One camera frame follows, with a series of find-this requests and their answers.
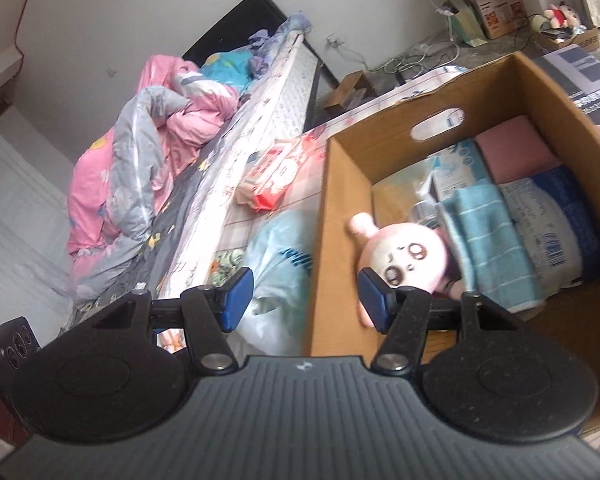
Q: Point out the small cardboard tray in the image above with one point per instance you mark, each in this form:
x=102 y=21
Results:
x=572 y=40

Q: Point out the black bed headboard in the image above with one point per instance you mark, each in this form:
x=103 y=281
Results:
x=240 y=20

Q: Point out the printed cardboard box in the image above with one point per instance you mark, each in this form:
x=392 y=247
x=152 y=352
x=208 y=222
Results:
x=495 y=0

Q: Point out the pink plush toy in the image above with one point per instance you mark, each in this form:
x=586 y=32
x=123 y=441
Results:
x=410 y=255

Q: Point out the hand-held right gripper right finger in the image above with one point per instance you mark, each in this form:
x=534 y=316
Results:
x=377 y=300

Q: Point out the pink grey floral quilt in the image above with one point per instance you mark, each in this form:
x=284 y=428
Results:
x=130 y=160

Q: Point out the white woven bed mat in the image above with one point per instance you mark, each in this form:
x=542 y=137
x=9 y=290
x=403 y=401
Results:
x=260 y=135

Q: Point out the grey floral bed sheet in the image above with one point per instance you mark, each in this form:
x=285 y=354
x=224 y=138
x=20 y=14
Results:
x=180 y=210

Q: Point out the blue printed pillow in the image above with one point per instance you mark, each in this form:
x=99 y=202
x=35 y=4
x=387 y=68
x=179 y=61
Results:
x=227 y=70

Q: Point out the blue purple cloth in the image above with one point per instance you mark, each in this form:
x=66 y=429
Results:
x=280 y=40

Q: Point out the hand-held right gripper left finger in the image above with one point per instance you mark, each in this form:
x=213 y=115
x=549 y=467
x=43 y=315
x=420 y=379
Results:
x=237 y=297

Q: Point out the green paper bag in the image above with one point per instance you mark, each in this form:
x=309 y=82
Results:
x=467 y=25

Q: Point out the black printed carton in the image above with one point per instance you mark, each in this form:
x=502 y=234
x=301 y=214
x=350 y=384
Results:
x=580 y=80

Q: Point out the blue face mask box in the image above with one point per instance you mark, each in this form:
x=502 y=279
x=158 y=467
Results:
x=460 y=170

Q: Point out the blue striped towel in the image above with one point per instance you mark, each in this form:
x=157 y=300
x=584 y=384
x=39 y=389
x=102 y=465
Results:
x=490 y=245

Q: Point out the wall outlet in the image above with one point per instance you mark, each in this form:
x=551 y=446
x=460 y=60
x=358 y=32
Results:
x=334 y=40

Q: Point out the large brown cardboard box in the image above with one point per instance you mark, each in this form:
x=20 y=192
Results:
x=350 y=185

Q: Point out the small cardboard box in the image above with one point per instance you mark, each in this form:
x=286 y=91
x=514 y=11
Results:
x=350 y=91

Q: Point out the pink wet wipes pack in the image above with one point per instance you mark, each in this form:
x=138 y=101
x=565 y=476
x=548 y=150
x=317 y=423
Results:
x=275 y=175

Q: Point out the pink mesh cloth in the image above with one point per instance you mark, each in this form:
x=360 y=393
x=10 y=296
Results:
x=517 y=150

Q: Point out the white plastic bag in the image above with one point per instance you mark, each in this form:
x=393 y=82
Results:
x=280 y=260

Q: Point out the white blue cotton pad pack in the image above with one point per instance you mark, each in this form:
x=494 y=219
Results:
x=550 y=220

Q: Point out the red white plush doll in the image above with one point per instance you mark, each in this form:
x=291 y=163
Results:
x=562 y=16

